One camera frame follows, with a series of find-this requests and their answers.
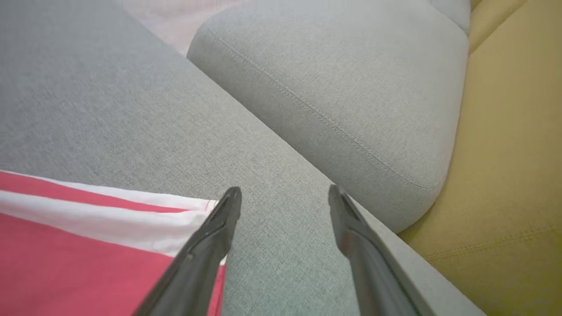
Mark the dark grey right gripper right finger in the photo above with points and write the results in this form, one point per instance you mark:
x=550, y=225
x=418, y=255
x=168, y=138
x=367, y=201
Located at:
x=373, y=267

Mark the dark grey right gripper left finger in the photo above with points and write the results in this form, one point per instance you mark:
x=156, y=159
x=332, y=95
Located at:
x=197, y=267

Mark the large grey sofa chaise cushion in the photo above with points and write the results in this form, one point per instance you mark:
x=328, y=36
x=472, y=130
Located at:
x=131, y=109

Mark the red basketball jersey white sleeves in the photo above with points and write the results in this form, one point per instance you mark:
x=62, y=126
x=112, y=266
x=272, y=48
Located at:
x=79, y=263

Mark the grey sofa seat cushion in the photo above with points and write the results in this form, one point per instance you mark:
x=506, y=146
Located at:
x=351, y=87
x=452, y=11

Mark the yellow sofa back cushion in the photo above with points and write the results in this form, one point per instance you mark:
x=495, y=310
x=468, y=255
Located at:
x=496, y=22
x=509, y=175

